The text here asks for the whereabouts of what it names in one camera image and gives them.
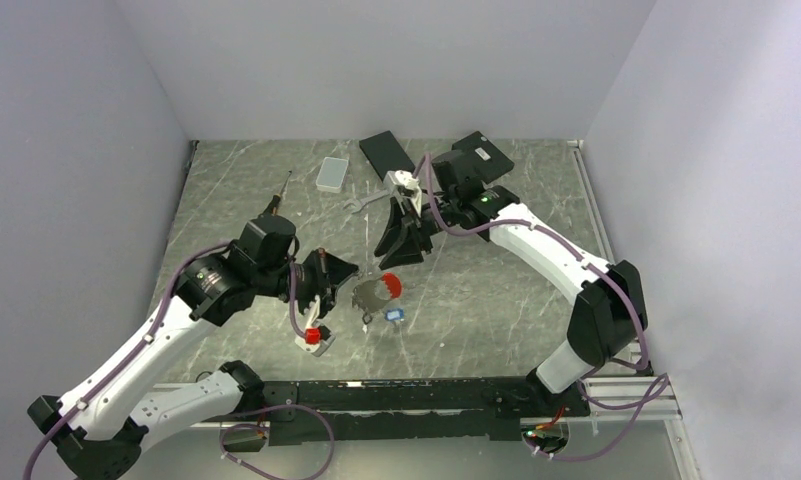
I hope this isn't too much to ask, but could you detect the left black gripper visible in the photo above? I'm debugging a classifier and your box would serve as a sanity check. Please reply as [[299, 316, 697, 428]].
[[255, 247, 358, 321]]

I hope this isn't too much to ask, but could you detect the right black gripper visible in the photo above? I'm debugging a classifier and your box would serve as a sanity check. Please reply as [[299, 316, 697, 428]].
[[374, 192, 459, 270]]

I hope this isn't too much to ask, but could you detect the grey key holder red handle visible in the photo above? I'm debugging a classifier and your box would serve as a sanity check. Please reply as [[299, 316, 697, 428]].
[[351, 272, 403, 326]]

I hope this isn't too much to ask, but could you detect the blue key tag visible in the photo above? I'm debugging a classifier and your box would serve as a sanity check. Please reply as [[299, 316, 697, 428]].
[[384, 308, 405, 323]]

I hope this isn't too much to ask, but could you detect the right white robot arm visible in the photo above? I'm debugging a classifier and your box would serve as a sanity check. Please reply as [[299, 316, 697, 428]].
[[374, 147, 648, 415]]

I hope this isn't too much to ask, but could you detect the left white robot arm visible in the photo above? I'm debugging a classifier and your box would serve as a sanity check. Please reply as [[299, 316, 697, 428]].
[[27, 213, 358, 479]]

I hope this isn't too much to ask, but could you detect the silver open-end wrench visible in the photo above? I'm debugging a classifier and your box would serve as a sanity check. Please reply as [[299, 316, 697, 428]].
[[342, 189, 391, 214]]

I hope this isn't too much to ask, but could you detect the black box left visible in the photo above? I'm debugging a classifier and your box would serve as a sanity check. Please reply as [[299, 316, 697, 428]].
[[358, 130, 415, 181]]

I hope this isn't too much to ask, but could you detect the black box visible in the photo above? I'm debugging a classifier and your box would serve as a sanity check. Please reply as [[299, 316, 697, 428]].
[[358, 130, 415, 181], [451, 131, 515, 184]]

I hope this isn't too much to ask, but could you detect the small white plastic box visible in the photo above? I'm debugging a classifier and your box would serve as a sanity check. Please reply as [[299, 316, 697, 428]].
[[315, 157, 349, 194]]

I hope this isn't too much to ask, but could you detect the yellow black screwdriver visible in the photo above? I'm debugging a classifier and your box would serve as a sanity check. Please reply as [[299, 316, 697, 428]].
[[262, 170, 293, 215]]

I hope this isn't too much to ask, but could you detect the black box right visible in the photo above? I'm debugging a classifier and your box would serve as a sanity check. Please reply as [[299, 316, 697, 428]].
[[451, 131, 515, 184]]

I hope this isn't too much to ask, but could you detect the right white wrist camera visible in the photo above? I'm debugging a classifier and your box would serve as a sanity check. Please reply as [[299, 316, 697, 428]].
[[383, 170, 423, 215]]

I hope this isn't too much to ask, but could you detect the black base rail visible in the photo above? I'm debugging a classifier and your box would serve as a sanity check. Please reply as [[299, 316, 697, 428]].
[[196, 374, 590, 446]]

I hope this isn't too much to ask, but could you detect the aluminium frame rail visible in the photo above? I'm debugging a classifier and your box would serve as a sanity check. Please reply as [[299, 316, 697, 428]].
[[130, 376, 677, 423]]

